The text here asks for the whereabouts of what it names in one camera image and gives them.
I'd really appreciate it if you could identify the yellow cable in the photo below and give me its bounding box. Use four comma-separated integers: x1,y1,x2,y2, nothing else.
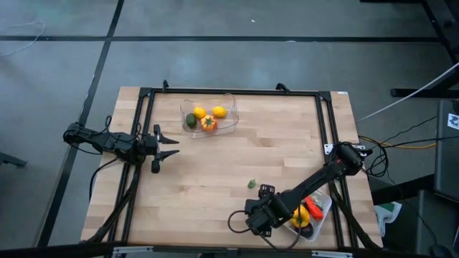
358,135,437,150

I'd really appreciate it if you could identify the clear plastic bin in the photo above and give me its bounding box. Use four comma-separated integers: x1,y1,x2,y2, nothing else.
179,92,240,140

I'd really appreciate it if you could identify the single black cable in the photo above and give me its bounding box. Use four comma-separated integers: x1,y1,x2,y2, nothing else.
88,157,120,202

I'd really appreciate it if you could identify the white and green cloth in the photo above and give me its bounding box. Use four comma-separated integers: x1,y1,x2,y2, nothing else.
374,201,402,237

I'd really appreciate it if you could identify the black metal stand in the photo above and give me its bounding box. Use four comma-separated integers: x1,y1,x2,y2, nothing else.
360,0,459,100

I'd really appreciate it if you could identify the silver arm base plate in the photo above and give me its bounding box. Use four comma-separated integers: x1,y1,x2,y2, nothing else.
323,143,374,157

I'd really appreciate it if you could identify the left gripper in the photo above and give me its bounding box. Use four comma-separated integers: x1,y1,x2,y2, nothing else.
143,123,180,175

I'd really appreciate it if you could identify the black cabinet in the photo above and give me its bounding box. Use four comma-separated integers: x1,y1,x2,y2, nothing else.
433,99,459,204

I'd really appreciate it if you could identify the thin white cable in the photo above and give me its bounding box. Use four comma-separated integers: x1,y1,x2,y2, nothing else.
0,20,47,58

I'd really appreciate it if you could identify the silver metal bracket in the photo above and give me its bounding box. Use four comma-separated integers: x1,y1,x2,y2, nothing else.
113,245,154,257
311,249,354,258

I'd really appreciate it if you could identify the orange tomato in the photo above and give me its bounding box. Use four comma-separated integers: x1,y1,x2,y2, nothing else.
200,114,219,133

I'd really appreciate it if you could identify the black cable bundle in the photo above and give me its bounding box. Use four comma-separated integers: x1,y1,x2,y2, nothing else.
329,175,383,250
80,161,144,244

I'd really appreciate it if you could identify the white rectangular tray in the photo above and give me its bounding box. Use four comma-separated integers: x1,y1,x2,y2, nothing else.
283,188,333,242

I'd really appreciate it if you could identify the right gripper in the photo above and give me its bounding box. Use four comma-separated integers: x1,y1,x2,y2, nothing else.
245,183,292,238

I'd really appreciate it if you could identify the black stand foot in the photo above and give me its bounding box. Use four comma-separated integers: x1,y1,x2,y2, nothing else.
0,152,28,168

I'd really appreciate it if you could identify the orange-red carrot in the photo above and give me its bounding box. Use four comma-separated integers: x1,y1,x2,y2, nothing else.
304,196,324,221

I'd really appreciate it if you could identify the yellow bell pepper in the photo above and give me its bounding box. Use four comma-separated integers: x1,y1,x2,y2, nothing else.
290,204,311,229

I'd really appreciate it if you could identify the black aluminium table frame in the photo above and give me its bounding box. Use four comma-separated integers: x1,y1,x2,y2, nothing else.
107,87,359,252

